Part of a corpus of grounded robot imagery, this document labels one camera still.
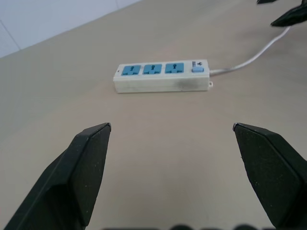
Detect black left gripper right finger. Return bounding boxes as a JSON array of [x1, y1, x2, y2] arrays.
[[232, 122, 307, 230]]

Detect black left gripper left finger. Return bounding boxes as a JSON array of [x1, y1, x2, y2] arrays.
[[2, 122, 112, 230]]

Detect white power strip blue sockets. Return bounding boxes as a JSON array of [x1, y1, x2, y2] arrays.
[[112, 58, 214, 94]]

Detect white power cable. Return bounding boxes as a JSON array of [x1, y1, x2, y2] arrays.
[[209, 25, 292, 78]]

